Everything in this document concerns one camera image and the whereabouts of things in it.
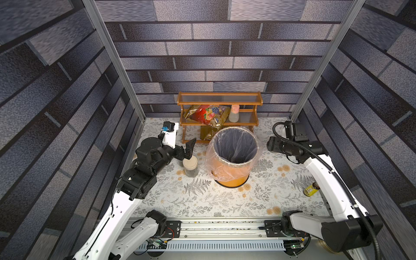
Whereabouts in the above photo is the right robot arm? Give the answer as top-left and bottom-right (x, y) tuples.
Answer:
(266, 121), (383, 260)

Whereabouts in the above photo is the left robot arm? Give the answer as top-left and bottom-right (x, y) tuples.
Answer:
(69, 132), (197, 260)

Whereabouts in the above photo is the wooden two-tier shelf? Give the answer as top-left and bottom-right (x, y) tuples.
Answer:
(177, 92), (263, 143)

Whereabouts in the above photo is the colourful candy bag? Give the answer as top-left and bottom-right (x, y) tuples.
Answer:
(184, 105), (231, 130)

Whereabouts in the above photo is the orange trash bin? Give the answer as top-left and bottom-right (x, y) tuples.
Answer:
(211, 126), (259, 189)

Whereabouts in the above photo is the clear plastic bin liner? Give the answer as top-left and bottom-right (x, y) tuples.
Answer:
(204, 126), (263, 183)

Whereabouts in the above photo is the pink lidded plastic cup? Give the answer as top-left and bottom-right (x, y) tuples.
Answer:
(229, 104), (240, 123)

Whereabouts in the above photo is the yellow oil bottle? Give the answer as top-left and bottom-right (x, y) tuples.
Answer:
(303, 182), (320, 197)

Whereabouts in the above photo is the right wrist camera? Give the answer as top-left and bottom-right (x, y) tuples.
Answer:
(284, 121), (309, 143)

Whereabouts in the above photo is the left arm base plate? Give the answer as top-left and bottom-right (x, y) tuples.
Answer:
(157, 221), (182, 240)

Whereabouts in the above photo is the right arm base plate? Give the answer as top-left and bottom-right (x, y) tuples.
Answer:
(264, 220), (307, 238)

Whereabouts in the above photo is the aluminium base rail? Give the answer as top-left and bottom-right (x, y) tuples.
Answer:
(123, 217), (358, 260)

